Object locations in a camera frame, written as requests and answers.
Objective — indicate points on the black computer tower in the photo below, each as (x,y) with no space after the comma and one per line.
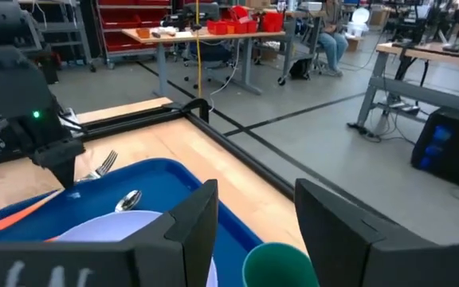
(452,151)

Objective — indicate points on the red plastic bin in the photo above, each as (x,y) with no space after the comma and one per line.
(217,28)
(245,27)
(272,22)

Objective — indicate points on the person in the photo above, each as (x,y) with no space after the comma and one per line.
(333,44)

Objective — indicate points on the white robot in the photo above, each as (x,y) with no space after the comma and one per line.
(359,18)

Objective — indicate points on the dark office chair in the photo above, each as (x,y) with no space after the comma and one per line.
(209,52)

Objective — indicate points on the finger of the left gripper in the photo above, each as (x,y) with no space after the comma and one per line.
(66,173)

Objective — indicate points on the green plastic cup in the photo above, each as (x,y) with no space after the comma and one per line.
(277,267)

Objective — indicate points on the black bag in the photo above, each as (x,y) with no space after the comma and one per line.
(300,69)

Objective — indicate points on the lavender round plate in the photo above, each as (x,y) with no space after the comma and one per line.
(106,227)

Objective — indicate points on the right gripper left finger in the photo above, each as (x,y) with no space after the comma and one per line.
(94,263)

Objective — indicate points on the blue plastic tray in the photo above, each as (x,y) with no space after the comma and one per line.
(162,187)

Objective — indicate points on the red shelving unit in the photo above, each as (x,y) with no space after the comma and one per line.
(134,20)

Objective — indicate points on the wooden worktable with grey legs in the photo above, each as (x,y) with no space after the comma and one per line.
(432,56)
(181,38)

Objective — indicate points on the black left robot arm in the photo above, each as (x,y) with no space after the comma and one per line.
(10,79)

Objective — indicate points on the black aluminium table frame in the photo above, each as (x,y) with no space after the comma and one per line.
(233,151)

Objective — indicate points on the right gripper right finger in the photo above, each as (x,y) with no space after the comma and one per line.
(373,259)

